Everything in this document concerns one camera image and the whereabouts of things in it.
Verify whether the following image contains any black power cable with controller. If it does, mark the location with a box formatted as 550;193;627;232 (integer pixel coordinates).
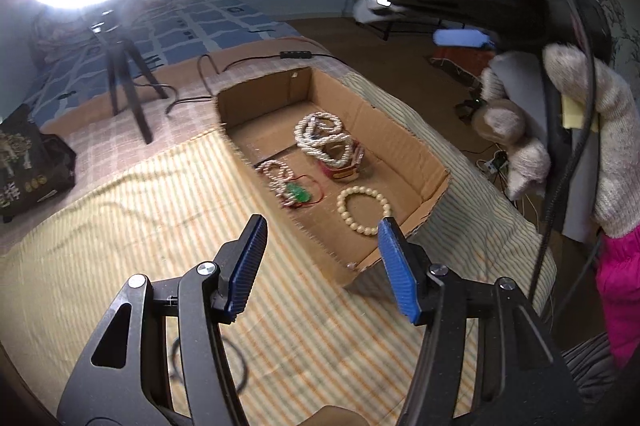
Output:
165;50;333;117

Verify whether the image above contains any white power strip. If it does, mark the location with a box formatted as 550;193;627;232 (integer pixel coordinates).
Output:
475;156;511;177

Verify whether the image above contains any black cord loop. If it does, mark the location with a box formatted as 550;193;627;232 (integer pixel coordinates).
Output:
167;336;247;394

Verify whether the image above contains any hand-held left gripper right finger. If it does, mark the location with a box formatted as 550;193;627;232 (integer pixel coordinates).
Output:
377;217;586;426

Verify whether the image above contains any green pendant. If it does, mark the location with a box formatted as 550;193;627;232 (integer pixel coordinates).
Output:
280;176;325;209

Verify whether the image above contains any person's right hand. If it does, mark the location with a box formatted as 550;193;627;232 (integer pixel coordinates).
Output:
475;43;640;239

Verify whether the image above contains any grey striped clothing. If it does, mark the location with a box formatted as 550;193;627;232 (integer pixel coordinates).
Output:
560;333;623;407

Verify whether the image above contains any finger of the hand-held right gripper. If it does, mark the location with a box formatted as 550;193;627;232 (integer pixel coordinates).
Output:
433;29;491;50
352;0;401;24

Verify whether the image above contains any cardboard box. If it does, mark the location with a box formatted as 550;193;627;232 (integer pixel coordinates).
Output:
215;66;451;291

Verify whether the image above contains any person's right forearm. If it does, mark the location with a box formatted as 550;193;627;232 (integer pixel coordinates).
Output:
595;223;640;369

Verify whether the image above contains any blue patterned quilt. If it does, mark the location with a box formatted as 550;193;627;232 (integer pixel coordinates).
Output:
22;0;306;117

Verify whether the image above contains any small white bead string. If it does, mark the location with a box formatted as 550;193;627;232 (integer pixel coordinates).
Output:
259;160;293;199

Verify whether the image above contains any cream bead bracelet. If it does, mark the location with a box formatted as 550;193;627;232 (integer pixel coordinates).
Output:
336;186;392;237

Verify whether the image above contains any orange cloth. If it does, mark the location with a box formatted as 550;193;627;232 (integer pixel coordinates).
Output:
430;46;493;86

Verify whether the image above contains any black tripod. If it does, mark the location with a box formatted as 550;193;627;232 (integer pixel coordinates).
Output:
87;8;171;145

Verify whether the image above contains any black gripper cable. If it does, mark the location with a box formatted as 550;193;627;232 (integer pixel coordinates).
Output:
527;0;608;322

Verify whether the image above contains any black device with strap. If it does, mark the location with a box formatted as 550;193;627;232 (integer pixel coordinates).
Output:
454;98;486;123

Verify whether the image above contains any black printed snack bag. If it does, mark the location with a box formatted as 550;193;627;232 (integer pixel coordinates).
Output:
0;103;77;224

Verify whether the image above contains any long white bead necklace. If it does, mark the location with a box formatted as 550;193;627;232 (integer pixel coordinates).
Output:
294;111;354;169

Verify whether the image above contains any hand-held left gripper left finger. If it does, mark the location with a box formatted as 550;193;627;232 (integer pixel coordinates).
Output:
56;214;269;426

